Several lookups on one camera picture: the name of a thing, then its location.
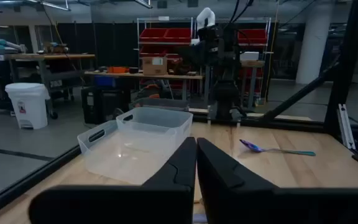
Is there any white box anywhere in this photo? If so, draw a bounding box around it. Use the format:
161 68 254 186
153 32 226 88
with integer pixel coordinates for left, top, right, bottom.
240 51 260 62

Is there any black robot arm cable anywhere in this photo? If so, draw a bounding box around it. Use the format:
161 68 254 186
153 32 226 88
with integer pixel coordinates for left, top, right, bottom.
227 0 255 29

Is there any silver aluminium profile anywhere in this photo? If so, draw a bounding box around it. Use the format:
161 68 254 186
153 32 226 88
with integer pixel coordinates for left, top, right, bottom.
336 103 357 151

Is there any wooden workbench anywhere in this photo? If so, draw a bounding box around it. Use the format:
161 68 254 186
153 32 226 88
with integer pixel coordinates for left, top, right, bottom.
4 53 96 121
84 70 204 100

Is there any white curved robot part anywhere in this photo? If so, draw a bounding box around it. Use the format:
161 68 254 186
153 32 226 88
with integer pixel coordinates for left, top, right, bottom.
196 7 216 31

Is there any white round pillar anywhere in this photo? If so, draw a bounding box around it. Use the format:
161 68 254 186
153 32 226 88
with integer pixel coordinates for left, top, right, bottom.
296 0 331 85

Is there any red storage bin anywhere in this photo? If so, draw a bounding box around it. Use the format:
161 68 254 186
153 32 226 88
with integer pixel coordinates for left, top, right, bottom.
139 45 167 58
139 27 168 44
237 29 268 45
163 27 193 44

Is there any orange tray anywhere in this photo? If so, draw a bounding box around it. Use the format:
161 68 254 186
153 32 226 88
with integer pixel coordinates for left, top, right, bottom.
107 66 130 74

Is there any blue storage bin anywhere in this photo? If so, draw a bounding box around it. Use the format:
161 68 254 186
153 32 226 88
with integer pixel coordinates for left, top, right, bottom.
94 75 117 88

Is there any cardboard box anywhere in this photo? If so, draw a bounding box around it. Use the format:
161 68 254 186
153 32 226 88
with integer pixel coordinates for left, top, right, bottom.
142 56 168 76

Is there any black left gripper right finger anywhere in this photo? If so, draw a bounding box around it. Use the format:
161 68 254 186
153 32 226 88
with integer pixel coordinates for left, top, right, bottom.
196 138 358 224

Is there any metal shelf rack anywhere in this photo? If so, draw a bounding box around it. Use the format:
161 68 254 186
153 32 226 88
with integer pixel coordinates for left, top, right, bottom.
136 17 272 103

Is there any white pedal trash can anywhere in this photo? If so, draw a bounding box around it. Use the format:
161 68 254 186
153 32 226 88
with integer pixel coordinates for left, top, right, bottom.
4 82 51 130

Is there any iridescent rainbow spoon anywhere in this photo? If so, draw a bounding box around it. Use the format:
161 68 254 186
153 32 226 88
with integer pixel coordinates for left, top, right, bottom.
239 139 316 157

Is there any black aluminium table frame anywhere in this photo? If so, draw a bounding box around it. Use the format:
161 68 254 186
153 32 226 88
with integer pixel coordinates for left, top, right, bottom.
0 0 358 218

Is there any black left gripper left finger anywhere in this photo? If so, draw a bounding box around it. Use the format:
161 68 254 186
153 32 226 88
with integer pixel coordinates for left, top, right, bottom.
28 136 198 224

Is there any small wooden side table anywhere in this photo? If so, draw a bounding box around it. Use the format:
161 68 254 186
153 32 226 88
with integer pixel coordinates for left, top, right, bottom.
240 60 265 108

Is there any black equipment case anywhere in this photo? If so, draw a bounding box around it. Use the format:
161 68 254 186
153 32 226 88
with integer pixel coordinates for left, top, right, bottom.
81 86 131 125

